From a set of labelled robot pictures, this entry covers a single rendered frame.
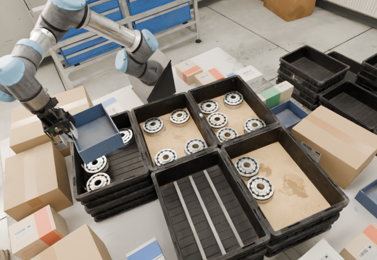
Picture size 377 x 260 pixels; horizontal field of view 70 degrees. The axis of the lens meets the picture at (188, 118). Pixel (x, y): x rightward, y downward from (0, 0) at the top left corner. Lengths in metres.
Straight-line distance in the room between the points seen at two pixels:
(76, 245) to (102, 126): 0.43
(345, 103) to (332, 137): 0.96
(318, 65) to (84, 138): 1.85
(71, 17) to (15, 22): 2.60
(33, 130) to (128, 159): 0.53
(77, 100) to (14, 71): 0.80
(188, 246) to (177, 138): 0.50
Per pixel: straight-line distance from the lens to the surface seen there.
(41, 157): 1.46
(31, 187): 1.37
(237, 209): 1.09
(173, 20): 3.34
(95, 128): 1.12
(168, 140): 1.30
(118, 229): 1.28
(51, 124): 0.92
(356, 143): 1.34
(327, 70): 2.35
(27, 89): 0.85
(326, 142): 1.30
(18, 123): 1.65
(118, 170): 1.27
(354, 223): 1.32
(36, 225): 1.27
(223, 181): 1.15
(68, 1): 1.20
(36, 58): 0.92
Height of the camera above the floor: 1.82
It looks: 45 degrees down
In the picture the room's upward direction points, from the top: 9 degrees counter-clockwise
